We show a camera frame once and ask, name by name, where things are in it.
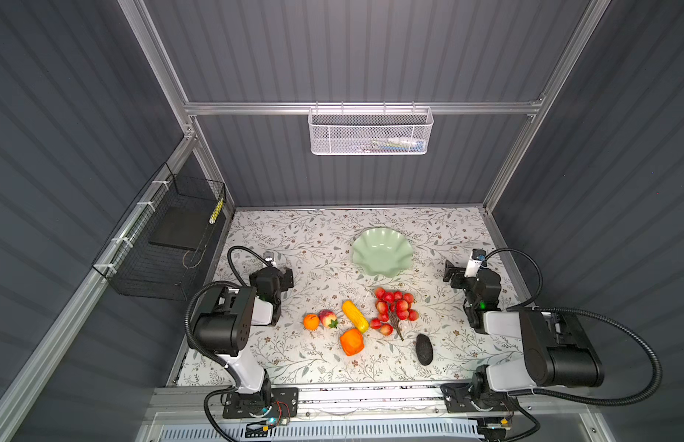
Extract small fake orange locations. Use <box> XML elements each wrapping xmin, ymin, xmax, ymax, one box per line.
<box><xmin>303</xmin><ymin>314</ymin><xmax>320</xmax><ymax>332</ymax></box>

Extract dark fake avocado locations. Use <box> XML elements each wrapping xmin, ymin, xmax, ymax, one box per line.
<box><xmin>416</xmin><ymin>333</ymin><xmax>434</xmax><ymax>366</ymax></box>

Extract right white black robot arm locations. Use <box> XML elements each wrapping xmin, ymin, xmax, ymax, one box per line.
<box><xmin>443</xmin><ymin>258</ymin><xmax>604</xmax><ymax>411</ymax></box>

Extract white wire mesh basket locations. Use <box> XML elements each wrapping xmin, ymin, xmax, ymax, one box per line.
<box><xmin>307</xmin><ymin>105</ymin><xmax>434</xmax><ymax>156</ymax></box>

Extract yellow marker in basket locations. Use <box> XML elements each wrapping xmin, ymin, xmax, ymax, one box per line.
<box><xmin>209</xmin><ymin>198</ymin><xmax>224</xmax><ymax>225</ymax></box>

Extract black wire side basket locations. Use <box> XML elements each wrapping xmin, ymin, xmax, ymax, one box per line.
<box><xmin>93</xmin><ymin>167</ymin><xmax>227</xmax><ymax>301</ymax></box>

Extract fake yellow banana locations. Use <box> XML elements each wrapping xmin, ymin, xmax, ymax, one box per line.
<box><xmin>342</xmin><ymin>300</ymin><xmax>370</xmax><ymax>333</ymax></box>

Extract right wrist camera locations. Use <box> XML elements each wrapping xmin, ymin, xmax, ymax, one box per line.
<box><xmin>465</xmin><ymin>249</ymin><xmax>487</xmax><ymax>278</ymax></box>

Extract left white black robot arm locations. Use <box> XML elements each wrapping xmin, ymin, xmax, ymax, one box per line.
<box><xmin>185</xmin><ymin>266</ymin><xmax>299</xmax><ymax>419</ymax></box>

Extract green scalloped fruit bowl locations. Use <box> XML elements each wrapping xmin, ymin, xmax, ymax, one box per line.
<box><xmin>351</xmin><ymin>227</ymin><xmax>414</xmax><ymax>277</ymax></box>

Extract markers in white basket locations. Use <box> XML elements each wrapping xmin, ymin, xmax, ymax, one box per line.
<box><xmin>370</xmin><ymin>136</ymin><xmax>427</xmax><ymax>155</ymax></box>

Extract black pad in basket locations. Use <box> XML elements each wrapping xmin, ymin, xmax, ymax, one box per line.
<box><xmin>149</xmin><ymin>207</ymin><xmax>211</xmax><ymax>252</ymax></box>

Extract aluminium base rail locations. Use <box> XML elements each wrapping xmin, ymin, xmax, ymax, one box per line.
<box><xmin>148</xmin><ymin>380</ymin><xmax>592</xmax><ymax>442</ymax></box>

